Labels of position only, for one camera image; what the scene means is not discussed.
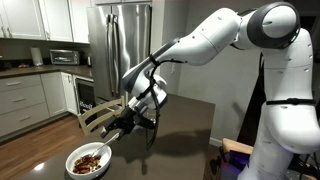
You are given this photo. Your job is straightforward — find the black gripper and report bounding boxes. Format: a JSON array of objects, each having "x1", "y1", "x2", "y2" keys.
[{"x1": 100, "y1": 105, "x2": 139, "y2": 141}]

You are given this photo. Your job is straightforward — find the silver metal spoon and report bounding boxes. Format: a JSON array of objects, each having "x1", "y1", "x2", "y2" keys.
[{"x1": 89, "y1": 132, "x2": 120, "y2": 160}]

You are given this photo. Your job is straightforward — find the dried fruit and nut mix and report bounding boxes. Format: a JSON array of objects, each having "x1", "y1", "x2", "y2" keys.
[{"x1": 72, "y1": 154, "x2": 102, "y2": 175}]

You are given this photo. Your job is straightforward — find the white ceramic bowl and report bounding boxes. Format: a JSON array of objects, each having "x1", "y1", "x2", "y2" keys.
[{"x1": 65, "y1": 141, "x2": 113, "y2": 180}]

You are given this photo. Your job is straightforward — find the light wooden chair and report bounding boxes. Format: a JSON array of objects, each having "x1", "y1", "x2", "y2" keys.
[{"x1": 77, "y1": 95, "x2": 127, "y2": 136}]

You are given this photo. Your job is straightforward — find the stainless steel refrigerator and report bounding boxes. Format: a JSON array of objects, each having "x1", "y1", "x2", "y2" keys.
[{"x1": 86, "y1": 3, "x2": 153, "y2": 105}]

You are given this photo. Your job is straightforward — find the silver toaster oven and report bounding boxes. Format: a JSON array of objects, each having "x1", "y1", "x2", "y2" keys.
[{"x1": 49, "y1": 49, "x2": 81, "y2": 66}]

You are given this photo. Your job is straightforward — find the white base cabinets with drawers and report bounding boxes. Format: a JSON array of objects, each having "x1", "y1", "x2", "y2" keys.
[{"x1": 0, "y1": 71, "x2": 78, "y2": 138}]

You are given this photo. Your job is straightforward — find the white paper towel roll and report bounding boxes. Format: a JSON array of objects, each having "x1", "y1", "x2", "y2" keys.
[{"x1": 30, "y1": 46, "x2": 45, "y2": 67}]

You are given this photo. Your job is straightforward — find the wooden board under robot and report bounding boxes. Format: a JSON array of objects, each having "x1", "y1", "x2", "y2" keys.
[{"x1": 221, "y1": 137, "x2": 255, "y2": 156}]

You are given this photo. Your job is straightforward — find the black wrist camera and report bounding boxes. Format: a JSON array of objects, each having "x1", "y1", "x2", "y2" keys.
[{"x1": 136, "y1": 113, "x2": 157, "y2": 130}]

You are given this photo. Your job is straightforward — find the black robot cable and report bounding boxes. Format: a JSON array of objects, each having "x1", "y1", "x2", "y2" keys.
[{"x1": 134, "y1": 54, "x2": 186, "y2": 151}]

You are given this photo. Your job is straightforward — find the white wall cabinet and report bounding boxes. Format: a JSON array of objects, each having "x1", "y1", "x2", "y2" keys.
[{"x1": 0, "y1": 0, "x2": 91, "y2": 45}]

